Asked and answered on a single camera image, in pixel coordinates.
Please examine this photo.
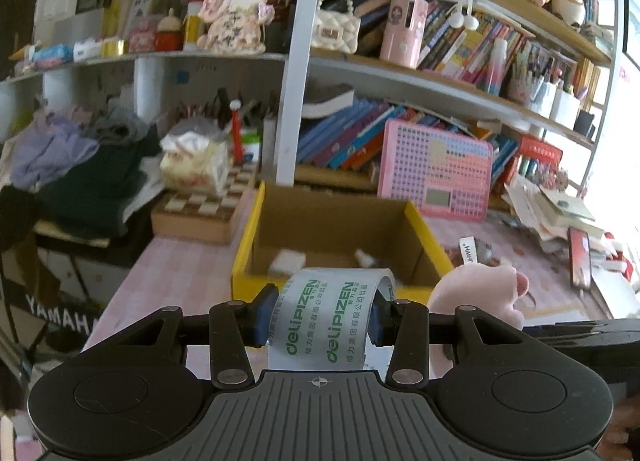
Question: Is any red book box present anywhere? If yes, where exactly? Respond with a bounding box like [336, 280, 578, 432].
[519, 135, 564, 178]

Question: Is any panda plush toy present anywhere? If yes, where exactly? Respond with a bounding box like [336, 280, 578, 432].
[550, 0, 587, 28]

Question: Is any black keyboard piano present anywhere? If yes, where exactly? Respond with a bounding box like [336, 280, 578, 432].
[0, 236, 108, 392]

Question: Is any red and white plush toy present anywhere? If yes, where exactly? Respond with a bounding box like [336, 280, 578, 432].
[597, 231, 640, 292]

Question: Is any red pen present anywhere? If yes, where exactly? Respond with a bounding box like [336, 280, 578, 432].
[229, 100, 247, 164]

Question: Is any stack of papers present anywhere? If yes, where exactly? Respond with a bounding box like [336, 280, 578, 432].
[502, 173, 608, 254]

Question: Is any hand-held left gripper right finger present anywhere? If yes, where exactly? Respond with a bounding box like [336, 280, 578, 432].
[371, 291, 551, 388]

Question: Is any tissue pack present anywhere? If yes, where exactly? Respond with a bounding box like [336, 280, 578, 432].
[160, 130, 232, 194]

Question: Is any clear packing tape roll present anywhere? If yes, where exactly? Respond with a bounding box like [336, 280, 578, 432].
[267, 268, 397, 372]

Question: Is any cream quilted handbag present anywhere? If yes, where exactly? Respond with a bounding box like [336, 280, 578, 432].
[310, 0, 362, 54]

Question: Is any red smartphone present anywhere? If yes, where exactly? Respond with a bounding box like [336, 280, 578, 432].
[568, 227, 594, 290]

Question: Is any white pen holder can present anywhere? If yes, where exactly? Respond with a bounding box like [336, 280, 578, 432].
[241, 128, 264, 164]

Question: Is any row of blue books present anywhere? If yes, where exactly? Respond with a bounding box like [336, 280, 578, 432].
[295, 98, 431, 172]

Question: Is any floral cow plush doll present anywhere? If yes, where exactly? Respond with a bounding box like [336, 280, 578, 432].
[199, 0, 275, 54]

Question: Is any pink cylindrical holder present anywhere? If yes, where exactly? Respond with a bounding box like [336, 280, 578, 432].
[379, 0, 429, 70]

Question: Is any pink pig plush toy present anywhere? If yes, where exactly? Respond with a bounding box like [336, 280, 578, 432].
[427, 263, 531, 332]

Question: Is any wooden chessboard box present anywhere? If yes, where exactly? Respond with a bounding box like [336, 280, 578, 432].
[151, 163, 257, 245]

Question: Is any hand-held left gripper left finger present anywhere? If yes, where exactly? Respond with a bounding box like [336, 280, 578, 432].
[80, 284, 279, 391]

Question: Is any pile of clothes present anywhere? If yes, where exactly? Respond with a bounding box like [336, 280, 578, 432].
[0, 106, 166, 242]

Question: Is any pink learning tablet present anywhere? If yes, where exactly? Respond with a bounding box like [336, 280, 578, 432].
[377, 119, 493, 222]

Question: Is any yellow cardboard box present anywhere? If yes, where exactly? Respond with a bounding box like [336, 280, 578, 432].
[231, 181, 456, 304]

